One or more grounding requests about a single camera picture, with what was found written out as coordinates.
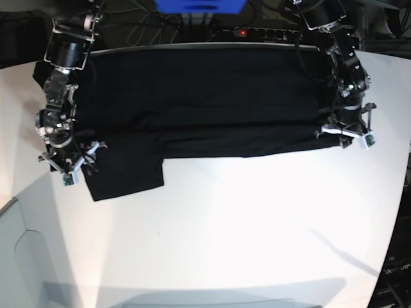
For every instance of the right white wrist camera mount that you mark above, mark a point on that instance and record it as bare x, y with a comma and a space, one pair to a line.
70, 177

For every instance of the blue box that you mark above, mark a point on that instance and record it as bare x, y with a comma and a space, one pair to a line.
200, 6

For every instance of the black power strip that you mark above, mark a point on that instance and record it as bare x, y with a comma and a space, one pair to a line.
251, 34

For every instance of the black T-shirt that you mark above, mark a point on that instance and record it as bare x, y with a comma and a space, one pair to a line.
151, 105

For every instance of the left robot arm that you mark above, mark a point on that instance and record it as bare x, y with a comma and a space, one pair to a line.
347, 73

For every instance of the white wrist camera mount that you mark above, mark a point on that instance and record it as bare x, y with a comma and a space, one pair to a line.
70, 177
366, 137

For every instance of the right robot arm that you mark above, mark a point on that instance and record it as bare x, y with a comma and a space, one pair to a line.
69, 47

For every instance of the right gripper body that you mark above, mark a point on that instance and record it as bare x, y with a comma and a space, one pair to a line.
66, 158

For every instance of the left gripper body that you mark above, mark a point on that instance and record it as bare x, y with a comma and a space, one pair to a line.
347, 117

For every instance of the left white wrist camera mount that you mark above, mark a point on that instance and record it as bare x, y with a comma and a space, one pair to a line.
366, 137

